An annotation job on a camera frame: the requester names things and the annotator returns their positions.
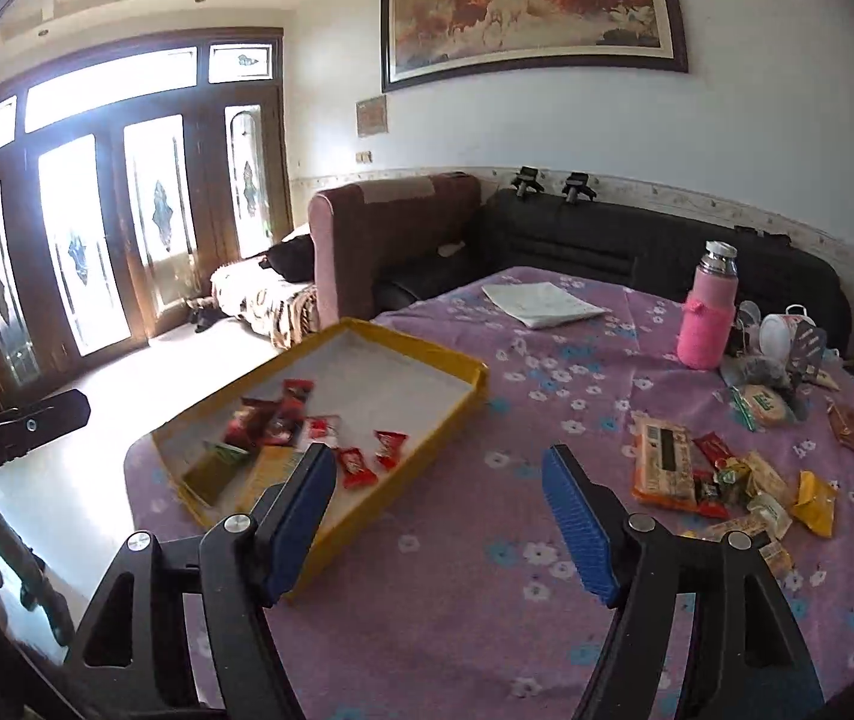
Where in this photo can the white cup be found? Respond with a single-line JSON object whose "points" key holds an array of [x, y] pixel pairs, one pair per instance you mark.
{"points": [[778, 334]]}

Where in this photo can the yellow cardboard box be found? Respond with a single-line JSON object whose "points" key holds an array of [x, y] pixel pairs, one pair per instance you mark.
{"points": [[397, 364]]}

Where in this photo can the brown packet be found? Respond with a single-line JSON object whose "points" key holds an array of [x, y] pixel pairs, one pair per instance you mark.
{"points": [[850, 427]]}

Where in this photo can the person's leg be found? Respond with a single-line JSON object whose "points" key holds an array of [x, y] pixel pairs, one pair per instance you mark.
{"points": [[22, 562]]}

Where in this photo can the clear cracker packet black label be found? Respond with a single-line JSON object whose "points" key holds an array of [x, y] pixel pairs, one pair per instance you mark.
{"points": [[775, 561], [659, 465]]}

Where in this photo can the grey crumpled bag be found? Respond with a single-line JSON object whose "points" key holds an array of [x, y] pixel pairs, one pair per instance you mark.
{"points": [[753, 371]]}

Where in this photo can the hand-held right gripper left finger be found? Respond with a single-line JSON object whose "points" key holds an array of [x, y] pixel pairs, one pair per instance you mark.
{"points": [[298, 525]]}

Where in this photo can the small wall plaque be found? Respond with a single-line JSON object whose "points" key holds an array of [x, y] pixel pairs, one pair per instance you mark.
{"points": [[371, 116]]}

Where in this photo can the large yellow biscuit packet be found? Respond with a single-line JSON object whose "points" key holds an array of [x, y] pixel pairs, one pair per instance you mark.
{"points": [[273, 469]]}

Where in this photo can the dark red rose packet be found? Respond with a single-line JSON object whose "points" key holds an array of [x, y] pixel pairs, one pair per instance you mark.
{"points": [[245, 420]]}

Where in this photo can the small red candy packet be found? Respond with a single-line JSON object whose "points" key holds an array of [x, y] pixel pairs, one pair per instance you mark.
{"points": [[297, 390], [322, 431], [353, 466], [389, 448], [710, 499], [284, 427], [712, 448]]}

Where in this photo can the round cracker packet green label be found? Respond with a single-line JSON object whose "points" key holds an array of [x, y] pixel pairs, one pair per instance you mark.
{"points": [[764, 405]]}

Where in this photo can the olive green packet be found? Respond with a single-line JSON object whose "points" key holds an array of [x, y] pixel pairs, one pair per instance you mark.
{"points": [[209, 484]]}

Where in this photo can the purple floral tablecloth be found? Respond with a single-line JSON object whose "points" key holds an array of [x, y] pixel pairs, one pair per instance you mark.
{"points": [[472, 615]]}

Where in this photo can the black clamp stand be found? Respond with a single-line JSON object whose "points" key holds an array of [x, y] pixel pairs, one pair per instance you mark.
{"points": [[578, 187], [526, 181]]}

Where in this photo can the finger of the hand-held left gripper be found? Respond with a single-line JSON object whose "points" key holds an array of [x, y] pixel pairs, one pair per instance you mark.
{"points": [[48, 416]]}

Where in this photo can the pair of dark shoes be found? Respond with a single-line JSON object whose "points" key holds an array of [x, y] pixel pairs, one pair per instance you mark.
{"points": [[203, 315]]}

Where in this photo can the white paper sheet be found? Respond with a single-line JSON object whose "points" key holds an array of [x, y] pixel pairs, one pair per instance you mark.
{"points": [[543, 304]]}

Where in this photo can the black sofa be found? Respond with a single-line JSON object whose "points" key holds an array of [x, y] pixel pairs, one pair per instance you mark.
{"points": [[622, 240]]}

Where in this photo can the pink flask with knitted sleeve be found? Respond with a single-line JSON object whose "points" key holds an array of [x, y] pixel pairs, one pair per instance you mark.
{"points": [[706, 315]]}

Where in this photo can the cream small packet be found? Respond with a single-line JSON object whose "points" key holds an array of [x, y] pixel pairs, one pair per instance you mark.
{"points": [[770, 517], [764, 474]]}

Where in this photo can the wooden glass door set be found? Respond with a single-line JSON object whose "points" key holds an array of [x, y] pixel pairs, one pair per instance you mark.
{"points": [[112, 187]]}

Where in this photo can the small yellow packet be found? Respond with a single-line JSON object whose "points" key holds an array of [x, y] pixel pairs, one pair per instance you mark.
{"points": [[813, 504]]}

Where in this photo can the patterned blanket couch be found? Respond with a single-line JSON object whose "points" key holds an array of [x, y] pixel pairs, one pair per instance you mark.
{"points": [[262, 307]]}

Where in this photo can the small green packet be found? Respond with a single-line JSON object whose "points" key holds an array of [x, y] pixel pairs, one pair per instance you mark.
{"points": [[226, 452], [731, 478]]}

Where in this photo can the black bag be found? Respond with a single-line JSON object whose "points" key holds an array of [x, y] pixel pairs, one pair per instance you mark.
{"points": [[288, 259]]}

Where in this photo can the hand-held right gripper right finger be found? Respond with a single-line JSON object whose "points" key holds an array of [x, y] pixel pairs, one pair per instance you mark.
{"points": [[578, 525]]}

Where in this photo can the brown armchair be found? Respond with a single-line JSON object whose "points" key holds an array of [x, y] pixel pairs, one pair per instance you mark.
{"points": [[389, 232]]}

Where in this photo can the framed horse painting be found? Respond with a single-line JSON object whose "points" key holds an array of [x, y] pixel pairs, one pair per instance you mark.
{"points": [[532, 7]]}

